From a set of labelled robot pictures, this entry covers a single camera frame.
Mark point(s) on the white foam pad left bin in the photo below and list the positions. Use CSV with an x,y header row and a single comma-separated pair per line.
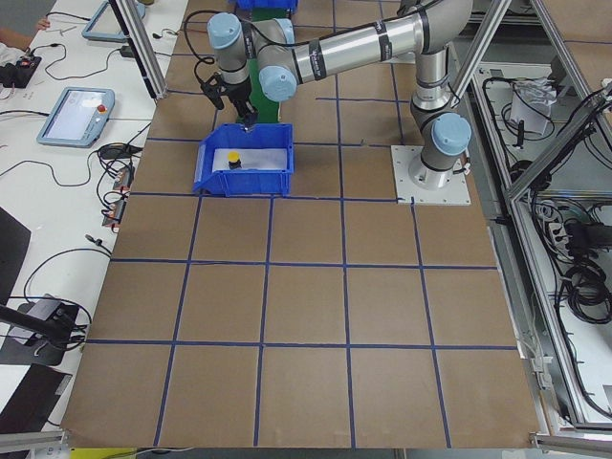
x,y
258,158

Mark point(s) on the blue bin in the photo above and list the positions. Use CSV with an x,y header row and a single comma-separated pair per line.
x,y
251,181
289,5

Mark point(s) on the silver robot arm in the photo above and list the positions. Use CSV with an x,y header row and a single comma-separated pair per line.
x,y
423,28

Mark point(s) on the blue bin right side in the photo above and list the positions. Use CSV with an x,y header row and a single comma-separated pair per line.
x,y
289,5

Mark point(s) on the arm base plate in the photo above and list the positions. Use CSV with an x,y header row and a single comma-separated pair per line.
x,y
418,185

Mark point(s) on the teach pendant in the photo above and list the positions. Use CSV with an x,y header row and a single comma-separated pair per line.
x,y
78,117
104,26

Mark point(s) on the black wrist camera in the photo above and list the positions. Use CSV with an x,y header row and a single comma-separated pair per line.
x,y
213,89

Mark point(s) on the black camera stand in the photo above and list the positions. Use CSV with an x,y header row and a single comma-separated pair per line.
x,y
47,319

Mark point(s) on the blue bin left side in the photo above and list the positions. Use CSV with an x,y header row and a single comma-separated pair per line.
x,y
251,181

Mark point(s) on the near teach pendant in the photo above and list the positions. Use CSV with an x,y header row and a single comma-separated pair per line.
x,y
78,117

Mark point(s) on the yellow push button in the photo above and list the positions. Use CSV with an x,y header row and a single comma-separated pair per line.
x,y
234,160

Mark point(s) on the aluminium frame post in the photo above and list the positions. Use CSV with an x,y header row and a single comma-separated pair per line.
x,y
133,29

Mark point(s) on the far teach pendant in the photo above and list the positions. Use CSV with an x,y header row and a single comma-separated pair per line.
x,y
104,26

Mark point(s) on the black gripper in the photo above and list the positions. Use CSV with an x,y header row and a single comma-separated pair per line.
x,y
238,95

